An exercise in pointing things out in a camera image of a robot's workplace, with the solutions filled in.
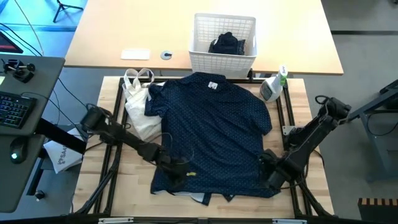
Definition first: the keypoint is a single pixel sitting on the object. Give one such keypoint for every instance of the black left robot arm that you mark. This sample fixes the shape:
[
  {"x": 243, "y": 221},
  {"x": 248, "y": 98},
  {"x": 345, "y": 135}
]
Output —
[{"x": 124, "y": 138}]

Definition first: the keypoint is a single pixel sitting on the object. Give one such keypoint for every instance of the dark grey metal stand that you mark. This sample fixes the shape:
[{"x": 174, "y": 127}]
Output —
[{"x": 379, "y": 130}]

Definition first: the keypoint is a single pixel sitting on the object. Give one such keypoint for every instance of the white printed paper bag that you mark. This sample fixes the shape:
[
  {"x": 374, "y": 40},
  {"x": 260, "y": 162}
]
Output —
[{"x": 62, "y": 152}]

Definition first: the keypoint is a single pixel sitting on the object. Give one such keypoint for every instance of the small round blue disc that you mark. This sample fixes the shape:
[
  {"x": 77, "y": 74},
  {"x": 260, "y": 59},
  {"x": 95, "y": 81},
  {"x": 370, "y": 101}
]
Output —
[{"x": 166, "y": 55}]

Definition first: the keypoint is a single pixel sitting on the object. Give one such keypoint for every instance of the black aluminium table frame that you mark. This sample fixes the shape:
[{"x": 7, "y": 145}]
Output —
[{"x": 248, "y": 81}]

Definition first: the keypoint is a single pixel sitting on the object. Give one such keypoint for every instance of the navy patterned garment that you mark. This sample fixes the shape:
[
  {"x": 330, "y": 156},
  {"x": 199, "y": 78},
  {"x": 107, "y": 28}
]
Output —
[{"x": 211, "y": 130}]

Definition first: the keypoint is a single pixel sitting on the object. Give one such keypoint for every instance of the white laundry basket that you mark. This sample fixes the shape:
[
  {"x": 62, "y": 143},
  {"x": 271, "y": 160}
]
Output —
[{"x": 224, "y": 62}]

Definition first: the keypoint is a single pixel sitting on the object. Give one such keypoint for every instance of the white metal bracket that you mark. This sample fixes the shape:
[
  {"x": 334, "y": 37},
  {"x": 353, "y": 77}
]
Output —
[
  {"x": 289, "y": 221},
  {"x": 115, "y": 220}
]

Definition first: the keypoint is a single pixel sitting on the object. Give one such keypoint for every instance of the dark grey desk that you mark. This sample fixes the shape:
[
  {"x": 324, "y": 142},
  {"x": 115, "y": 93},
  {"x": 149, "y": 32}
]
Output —
[{"x": 46, "y": 84}]

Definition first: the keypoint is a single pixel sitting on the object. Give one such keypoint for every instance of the black backlit keyboard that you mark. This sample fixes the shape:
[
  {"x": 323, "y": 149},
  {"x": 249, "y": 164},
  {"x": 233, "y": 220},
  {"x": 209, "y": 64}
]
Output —
[{"x": 14, "y": 109}]

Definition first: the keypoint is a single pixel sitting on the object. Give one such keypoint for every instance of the black round knob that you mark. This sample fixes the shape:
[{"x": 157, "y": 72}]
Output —
[{"x": 39, "y": 195}]

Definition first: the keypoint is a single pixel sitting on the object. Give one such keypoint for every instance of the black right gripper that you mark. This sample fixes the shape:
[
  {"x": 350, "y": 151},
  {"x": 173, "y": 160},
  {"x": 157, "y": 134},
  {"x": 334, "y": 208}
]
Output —
[{"x": 280, "y": 174}]

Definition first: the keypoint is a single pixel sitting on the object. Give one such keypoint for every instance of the black red-edged screen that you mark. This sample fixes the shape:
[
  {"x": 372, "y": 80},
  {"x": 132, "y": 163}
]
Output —
[{"x": 7, "y": 43}]

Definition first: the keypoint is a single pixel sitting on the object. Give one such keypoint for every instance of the white rectangular card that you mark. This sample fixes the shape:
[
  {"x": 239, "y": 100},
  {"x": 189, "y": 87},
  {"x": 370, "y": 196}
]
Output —
[{"x": 135, "y": 54}]

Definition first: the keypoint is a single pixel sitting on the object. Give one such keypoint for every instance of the light wooden desk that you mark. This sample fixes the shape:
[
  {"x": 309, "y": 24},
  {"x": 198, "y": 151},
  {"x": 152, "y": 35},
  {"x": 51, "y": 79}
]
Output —
[{"x": 124, "y": 28}]

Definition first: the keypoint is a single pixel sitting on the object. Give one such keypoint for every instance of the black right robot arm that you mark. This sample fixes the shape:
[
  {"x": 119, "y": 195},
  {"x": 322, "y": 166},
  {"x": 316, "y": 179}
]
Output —
[{"x": 311, "y": 137}]

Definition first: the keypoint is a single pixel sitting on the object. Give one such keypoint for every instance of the wooden slatted crate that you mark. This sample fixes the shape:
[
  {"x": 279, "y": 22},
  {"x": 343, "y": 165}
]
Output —
[{"x": 377, "y": 211}]

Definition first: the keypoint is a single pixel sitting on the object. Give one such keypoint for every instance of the blue plaid shirt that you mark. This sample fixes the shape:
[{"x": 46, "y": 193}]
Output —
[{"x": 242, "y": 46}]

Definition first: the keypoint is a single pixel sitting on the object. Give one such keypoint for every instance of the cream folded garment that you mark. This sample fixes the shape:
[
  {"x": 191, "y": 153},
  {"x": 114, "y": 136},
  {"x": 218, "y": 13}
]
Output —
[{"x": 140, "y": 109}]

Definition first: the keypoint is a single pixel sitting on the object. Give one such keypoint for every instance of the black desk clamp mount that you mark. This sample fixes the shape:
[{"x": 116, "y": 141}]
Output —
[{"x": 20, "y": 70}]

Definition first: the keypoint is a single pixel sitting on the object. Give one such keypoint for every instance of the plain dark navy garment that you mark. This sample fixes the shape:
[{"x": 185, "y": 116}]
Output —
[{"x": 225, "y": 43}]

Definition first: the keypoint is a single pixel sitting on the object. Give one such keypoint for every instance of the white spray bottle green trigger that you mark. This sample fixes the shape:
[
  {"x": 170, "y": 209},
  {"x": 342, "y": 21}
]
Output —
[{"x": 272, "y": 90}]

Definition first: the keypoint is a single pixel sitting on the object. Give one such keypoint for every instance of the black computer mouse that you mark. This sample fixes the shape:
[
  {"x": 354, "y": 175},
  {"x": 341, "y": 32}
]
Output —
[{"x": 18, "y": 152}]

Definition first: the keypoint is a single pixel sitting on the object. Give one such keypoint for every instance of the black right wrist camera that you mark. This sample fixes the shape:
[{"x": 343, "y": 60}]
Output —
[{"x": 267, "y": 157}]

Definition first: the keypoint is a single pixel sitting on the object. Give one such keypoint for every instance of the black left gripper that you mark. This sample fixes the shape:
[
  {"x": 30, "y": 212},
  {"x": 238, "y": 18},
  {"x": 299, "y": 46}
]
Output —
[{"x": 175, "y": 171}]

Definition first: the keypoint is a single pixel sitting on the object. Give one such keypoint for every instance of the black diagonal desk beam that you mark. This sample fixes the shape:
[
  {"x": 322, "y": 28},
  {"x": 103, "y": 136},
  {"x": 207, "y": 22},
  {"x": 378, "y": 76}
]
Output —
[{"x": 62, "y": 137}]

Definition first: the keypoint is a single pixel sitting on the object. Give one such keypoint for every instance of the black tripod stand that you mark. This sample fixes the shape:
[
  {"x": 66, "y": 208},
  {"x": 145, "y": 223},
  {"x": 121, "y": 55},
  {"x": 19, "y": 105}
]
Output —
[{"x": 61, "y": 4}]

